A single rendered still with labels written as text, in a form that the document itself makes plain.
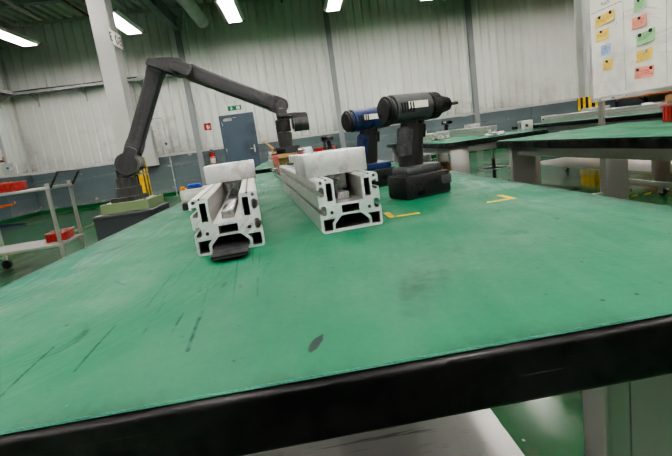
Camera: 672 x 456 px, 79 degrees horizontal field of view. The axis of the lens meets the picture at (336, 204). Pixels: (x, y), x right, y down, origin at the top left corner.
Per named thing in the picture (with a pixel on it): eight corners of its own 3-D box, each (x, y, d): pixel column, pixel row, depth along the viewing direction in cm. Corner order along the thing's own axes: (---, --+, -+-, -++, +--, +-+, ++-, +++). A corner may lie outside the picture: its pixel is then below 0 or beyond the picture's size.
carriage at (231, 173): (214, 190, 106) (209, 164, 105) (257, 184, 108) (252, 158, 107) (208, 197, 90) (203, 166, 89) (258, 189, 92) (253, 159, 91)
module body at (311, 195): (282, 189, 141) (278, 165, 140) (310, 185, 143) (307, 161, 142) (323, 234, 64) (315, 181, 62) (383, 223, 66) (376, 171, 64)
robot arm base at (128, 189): (128, 198, 154) (109, 203, 142) (124, 177, 153) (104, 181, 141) (151, 196, 154) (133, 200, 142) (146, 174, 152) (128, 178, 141)
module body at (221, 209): (227, 198, 138) (222, 173, 137) (256, 194, 140) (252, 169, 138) (198, 257, 60) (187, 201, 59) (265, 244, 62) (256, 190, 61)
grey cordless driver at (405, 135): (383, 199, 90) (371, 98, 87) (453, 184, 98) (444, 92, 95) (403, 202, 83) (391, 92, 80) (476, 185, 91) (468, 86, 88)
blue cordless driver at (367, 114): (347, 190, 116) (337, 112, 112) (405, 178, 124) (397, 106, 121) (360, 191, 109) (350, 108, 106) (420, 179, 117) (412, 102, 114)
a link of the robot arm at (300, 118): (274, 103, 159) (275, 100, 150) (303, 100, 161) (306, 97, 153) (278, 134, 161) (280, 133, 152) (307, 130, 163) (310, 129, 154)
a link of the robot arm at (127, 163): (152, 52, 148) (146, 45, 138) (190, 66, 151) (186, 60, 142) (119, 170, 151) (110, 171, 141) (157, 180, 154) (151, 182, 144)
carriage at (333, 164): (297, 187, 85) (292, 154, 84) (348, 179, 87) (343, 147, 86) (308, 194, 70) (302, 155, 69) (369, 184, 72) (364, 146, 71)
